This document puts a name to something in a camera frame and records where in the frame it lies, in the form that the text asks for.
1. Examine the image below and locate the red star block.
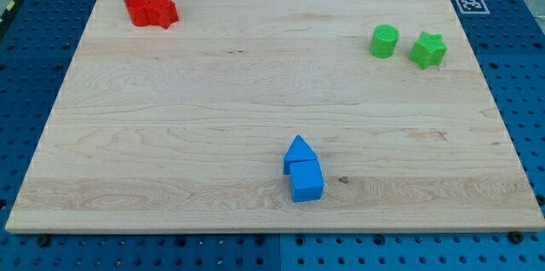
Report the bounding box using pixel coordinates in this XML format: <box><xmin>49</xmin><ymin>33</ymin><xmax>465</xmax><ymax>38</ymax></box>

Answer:
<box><xmin>146</xmin><ymin>0</ymin><xmax>180</xmax><ymax>29</ymax></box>

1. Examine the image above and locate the blue triangle block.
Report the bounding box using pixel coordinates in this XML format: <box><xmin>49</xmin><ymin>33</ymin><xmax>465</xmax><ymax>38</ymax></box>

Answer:
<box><xmin>283</xmin><ymin>135</ymin><xmax>318</xmax><ymax>175</ymax></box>

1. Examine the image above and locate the green star block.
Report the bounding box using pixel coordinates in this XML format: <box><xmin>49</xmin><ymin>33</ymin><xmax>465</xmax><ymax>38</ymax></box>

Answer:
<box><xmin>409</xmin><ymin>31</ymin><xmax>448</xmax><ymax>70</ymax></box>

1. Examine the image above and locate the wooden board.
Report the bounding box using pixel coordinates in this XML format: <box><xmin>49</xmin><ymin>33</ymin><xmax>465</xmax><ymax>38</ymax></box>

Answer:
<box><xmin>6</xmin><ymin>0</ymin><xmax>544</xmax><ymax>234</ymax></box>

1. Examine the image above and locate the blue cube block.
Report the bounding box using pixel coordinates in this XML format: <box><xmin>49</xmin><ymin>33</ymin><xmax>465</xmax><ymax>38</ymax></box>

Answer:
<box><xmin>290</xmin><ymin>160</ymin><xmax>324</xmax><ymax>202</ymax></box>

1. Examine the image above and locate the green cylinder block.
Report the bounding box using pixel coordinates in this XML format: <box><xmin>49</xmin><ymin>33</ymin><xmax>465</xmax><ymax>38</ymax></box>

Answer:
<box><xmin>370</xmin><ymin>24</ymin><xmax>399</xmax><ymax>59</ymax></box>

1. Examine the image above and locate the red round block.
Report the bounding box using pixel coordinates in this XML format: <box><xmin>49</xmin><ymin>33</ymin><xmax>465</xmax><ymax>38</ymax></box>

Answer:
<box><xmin>125</xmin><ymin>0</ymin><xmax>149</xmax><ymax>26</ymax></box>

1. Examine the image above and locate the white fiducial marker tag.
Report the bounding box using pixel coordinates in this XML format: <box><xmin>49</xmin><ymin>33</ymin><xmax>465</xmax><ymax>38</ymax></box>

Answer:
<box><xmin>455</xmin><ymin>0</ymin><xmax>490</xmax><ymax>14</ymax></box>

